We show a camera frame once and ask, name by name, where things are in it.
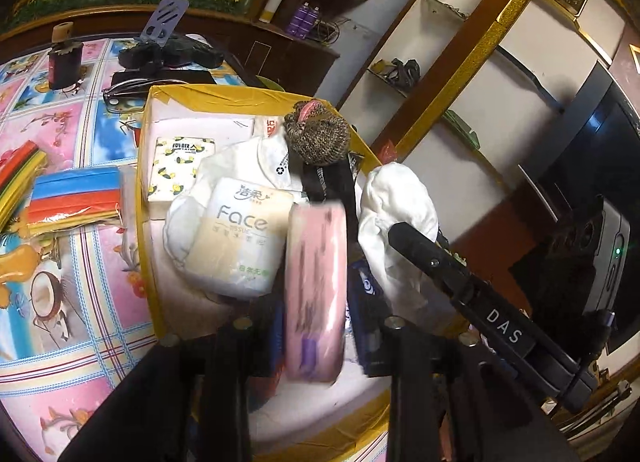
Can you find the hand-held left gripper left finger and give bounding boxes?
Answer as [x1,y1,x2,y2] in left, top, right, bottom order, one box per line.
[57,302,281,462]

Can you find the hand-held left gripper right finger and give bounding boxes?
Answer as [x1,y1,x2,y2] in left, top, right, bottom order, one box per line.
[360,312,581,462]

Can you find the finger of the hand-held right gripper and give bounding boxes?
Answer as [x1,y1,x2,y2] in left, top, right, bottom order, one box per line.
[437,232,468,270]
[389,222,476,303]

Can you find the white cloth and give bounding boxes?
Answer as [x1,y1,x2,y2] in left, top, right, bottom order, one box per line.
[357,162,441,313]

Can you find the pink tissue pack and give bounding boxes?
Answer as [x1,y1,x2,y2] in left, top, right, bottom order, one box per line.
[284,202,348,384]

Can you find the yellow cardboard box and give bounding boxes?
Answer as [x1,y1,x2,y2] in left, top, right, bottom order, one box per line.
[131,84,453,460]

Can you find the cream facial tissue pack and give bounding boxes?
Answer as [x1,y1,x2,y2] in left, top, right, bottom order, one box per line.
[185,177,295,300]

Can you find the brown knitted ball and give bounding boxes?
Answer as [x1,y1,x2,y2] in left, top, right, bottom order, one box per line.
[282,99,353,165]

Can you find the black packet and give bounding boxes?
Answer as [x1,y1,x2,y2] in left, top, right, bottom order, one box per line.
[302,157,358,223]

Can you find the black shoes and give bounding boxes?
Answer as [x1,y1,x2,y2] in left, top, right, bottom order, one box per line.
[385,58,421,90]

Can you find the white plastic bag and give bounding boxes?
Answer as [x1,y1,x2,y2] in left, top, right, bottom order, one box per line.
[164,135,306,273]

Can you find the white red printed packet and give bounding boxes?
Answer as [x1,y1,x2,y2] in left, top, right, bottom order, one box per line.
[252,115,288,139]

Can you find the white lemon print tissue pack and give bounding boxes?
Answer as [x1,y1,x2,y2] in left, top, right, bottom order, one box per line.
[147,136,217,205]

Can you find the blue red striped packet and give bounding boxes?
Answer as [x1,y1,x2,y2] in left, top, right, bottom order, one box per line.
[25,165,125,235]

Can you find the yellow green packet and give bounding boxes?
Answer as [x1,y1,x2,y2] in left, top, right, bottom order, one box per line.
[0,139,48,233]

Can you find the black glasses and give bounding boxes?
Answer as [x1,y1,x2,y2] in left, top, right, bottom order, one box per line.
[102,77,173,110]

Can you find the black device with white stand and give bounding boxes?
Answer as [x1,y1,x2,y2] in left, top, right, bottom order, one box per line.
[117,35,226,70]

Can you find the dark bottle with cork cap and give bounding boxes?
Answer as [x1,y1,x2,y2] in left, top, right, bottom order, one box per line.
[47,21,84,92]

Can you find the perforated metal phone stand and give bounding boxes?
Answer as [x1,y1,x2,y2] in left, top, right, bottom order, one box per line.
[140,0,190,49]

